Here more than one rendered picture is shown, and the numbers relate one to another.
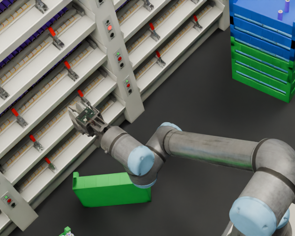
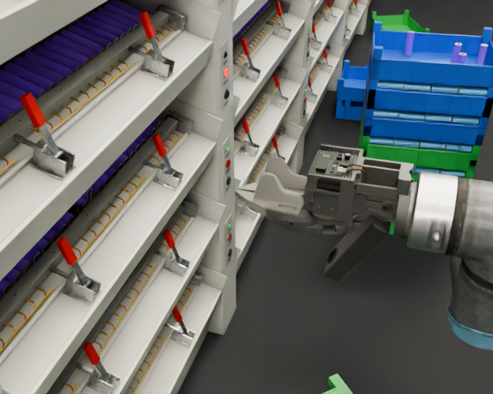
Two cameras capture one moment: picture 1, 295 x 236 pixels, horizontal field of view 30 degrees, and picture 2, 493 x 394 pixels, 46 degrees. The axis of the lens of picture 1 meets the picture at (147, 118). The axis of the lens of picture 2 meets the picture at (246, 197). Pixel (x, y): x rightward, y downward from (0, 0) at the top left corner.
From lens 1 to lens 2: 1.45 m
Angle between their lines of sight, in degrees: 33
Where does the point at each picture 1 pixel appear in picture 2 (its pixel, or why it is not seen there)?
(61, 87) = (149, 204)
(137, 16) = (238, 87)
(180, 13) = (268, 119)
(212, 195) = not seen: outside the picture
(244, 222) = not seen: outside the picture
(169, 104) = (275, 287)
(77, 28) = (181, 48)
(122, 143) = (490, 188)
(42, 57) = (130, 92)
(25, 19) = not seen: outside the picture
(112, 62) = (219, 166)
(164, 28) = (256, 139)
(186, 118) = (317, 300)
